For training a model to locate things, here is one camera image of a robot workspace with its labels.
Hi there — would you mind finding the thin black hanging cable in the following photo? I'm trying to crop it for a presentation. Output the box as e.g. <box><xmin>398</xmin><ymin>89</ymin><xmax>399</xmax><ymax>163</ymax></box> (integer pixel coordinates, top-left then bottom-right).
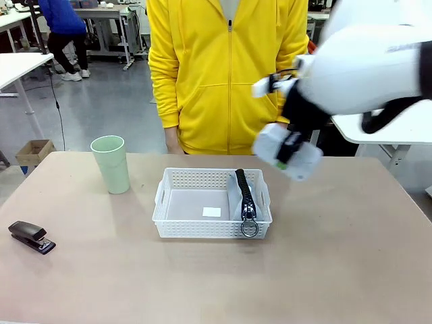
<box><xmin>48</xmin><ymin>65</ymin><xmax>68</xmax><ymax>151</ymax></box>

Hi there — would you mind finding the grey background workbench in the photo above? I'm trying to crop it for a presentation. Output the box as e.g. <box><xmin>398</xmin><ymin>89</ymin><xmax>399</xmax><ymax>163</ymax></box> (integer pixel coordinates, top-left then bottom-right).
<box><xmin>73</xmin><ymin>3</ymin><xmax>136</xmax><ymax>71</ymax></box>

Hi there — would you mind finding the person's right forearm yellow sleeve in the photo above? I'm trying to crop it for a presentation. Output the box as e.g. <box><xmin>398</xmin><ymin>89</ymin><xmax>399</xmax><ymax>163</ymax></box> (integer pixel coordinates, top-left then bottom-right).
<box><xmin>147</xmin><ymin>47</ymin><xmax>183</xmax><ymax>130</ymax></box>

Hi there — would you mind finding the person's right hand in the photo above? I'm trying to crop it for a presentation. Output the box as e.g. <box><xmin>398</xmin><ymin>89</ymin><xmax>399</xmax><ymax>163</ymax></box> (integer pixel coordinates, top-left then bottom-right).
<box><xmin>164</xmin><ymin>126</ymin><xmax>186</xmax><ymax>155</ymax></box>

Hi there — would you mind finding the white perforated plastic basket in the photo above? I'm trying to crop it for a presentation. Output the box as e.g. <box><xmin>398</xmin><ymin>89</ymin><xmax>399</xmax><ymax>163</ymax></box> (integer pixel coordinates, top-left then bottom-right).
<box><xmin>151</xmin><ymin>167</ymin><xmax>273</xmax><ymax>240</ymax></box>

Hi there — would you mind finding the white desk with black frame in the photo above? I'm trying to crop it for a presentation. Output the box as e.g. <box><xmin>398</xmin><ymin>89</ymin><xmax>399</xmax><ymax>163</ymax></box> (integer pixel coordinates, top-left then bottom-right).
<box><xmin>0</xmin><ymin>9</ymin><xmax>48</xmax><ymax>55</ymax></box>

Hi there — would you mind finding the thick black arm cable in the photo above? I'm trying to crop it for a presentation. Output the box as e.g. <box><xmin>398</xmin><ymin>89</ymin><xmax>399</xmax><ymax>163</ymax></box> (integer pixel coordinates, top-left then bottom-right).
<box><xmin>360</xmin><ymin>96</ymin><xmax>427</xmax><ymax>134</ymax></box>

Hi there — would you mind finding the person in blue top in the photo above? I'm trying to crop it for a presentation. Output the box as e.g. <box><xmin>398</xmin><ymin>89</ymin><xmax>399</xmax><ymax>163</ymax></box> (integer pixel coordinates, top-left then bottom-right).
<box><xmin>37</xmin><ymin>0</ymin><xmax>92</xmax><ymax>82</ymax></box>

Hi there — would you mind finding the large white table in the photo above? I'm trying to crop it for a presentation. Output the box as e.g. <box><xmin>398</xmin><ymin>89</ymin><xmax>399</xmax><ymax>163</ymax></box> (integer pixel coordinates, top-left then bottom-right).
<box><xmin>329</xmin><ymin>99</ymin><xmax>432</xmax><ymax>169</ymax></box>

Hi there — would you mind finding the person in yellow hoodie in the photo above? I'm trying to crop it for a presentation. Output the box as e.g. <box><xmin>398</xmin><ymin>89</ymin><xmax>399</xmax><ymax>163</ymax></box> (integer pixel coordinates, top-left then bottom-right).
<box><xmin>147</xmin><ymin>0</ymin><xmax>310</xmax><ymax>156</ymax></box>

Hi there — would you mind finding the brown cardboard box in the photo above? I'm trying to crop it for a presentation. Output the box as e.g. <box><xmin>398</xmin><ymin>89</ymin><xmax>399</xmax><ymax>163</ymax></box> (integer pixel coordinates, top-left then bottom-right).
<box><xmin>14</xmin><ymin>138</ymin><xmax>57</xmax><ymax>169</ymax></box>

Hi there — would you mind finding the person's left forearm yellow sleeve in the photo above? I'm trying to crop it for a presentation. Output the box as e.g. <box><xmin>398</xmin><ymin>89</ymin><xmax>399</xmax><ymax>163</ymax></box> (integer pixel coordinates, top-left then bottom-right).
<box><xmin>269</xmin><ymin>20</ymin><xmax>310</xmax><ymax>123</ymax></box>

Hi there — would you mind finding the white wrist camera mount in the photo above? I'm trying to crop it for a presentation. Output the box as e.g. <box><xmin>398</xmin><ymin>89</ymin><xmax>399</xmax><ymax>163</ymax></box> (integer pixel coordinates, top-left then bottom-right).
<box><xmin>252</xmin><ymin>74</ymin><xmax>300</xmax><ymax>99</ymax></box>

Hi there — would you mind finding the light green plastic cup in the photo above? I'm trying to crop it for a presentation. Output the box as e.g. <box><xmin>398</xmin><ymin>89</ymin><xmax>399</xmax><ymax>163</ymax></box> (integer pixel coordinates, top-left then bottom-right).
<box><xmin>90</xmin><ymin>135</ymin><xmax>131</xmax><ymax>195</ymax></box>

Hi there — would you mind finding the black stapler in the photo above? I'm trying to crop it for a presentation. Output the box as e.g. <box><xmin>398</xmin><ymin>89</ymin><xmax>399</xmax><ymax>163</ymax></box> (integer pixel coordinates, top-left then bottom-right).
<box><xmin>7</xmin><ymin>220</ymin><xmax>57</xmax><ymax>255</ymax></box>

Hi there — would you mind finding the white table with white leg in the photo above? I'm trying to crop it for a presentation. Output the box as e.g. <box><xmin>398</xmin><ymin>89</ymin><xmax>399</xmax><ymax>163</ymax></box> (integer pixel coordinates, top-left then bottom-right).
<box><xmin>0</xmin><ymin>52</ymin><xmax>55</xmax><ymax>138</ymax></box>

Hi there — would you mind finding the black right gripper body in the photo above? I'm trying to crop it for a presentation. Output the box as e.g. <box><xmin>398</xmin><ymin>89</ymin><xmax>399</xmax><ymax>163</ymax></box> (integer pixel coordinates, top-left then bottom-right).
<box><xmin>281</xmin><ymin>79</ymin><xmax>333</xmax><ymax>136</ymax></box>

